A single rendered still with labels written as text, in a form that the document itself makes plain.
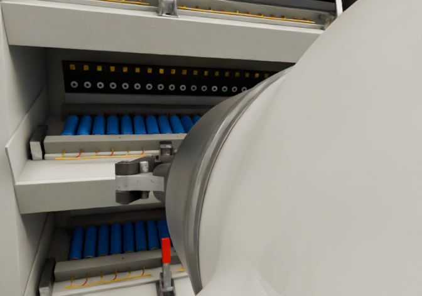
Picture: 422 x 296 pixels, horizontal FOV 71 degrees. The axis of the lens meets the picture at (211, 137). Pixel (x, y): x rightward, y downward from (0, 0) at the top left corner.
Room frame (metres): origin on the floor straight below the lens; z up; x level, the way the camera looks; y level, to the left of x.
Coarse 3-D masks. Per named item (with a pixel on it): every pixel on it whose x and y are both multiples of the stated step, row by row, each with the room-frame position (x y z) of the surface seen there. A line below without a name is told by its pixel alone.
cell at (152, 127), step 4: (148, 116) 0.50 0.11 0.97; (152, 116) 0.50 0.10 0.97; (148, 120) 0.49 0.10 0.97; (152, 120) 0.48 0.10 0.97; (148, 124) 0.47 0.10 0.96; (152, 124) 0.47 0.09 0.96; (156, 124) 0.48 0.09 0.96; (148, 128) 0.46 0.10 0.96; (152, 128) 0.46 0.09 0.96; (156, 128) 0.46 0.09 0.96; (148, 132) 0.46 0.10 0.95; (152, 132) 0.45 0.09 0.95; (156, 132) 0.45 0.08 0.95
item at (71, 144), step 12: (48, 144) 0.38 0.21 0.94; (60, 144) 0.38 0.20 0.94; (72, 144) 0.39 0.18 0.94; (84, 144) 0.39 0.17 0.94; (96, 144) 0.40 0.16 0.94; (108, 144) 0.40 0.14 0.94; (120, 144) 0.41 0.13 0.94; (132, 144) 0.41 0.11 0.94; (144, 144) 0.42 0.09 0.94; (156, 144) 0.42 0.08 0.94; (180, 144) 0.43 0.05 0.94; (96, 156) 0.38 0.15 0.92; (108, 156) 0.39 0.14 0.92; (120, 156) 0.39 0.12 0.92
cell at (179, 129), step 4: (172, 116) 0.51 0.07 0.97; (176, 116) 0.51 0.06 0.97; (172, 120) 0.50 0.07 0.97; (176, 120) 0.50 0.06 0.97; (172, 124) 0.49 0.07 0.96; (176, 124) 0.48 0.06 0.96; (180, 124) 0.48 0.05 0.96; (172, 128) 0.48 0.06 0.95; (176, 128) 0.47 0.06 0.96; (180, 128) 0.47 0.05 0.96; (176, 132) 0.46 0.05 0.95; (180, 132) 0.46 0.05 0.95; (184, 132) 0.46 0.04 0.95
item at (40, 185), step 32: (96, 96) 0.51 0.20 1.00; (128, 96) 0.52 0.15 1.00; (160, 96) 0.54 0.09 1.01; (192, 96) 0.56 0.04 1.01; (224, 96) 0.58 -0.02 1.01; (32, 128) 0.40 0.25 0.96; (32, 160) 0.37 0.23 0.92; (64, 160) 0.38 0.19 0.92; (96, 160) 0.39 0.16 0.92; (32, 192) 0.34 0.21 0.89; (64, 192) 0.35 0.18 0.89; (96, 192) 0.36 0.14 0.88
